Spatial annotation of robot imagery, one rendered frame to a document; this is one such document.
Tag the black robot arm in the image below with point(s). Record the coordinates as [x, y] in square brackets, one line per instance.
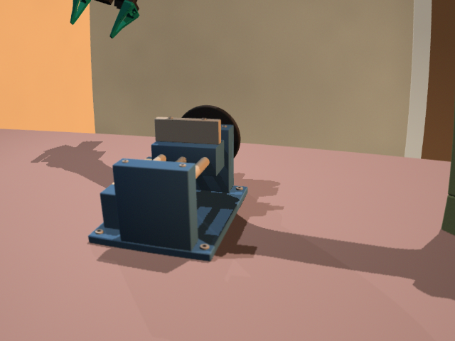
[118, 4]

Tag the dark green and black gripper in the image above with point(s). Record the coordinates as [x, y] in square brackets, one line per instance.
[128, 12]

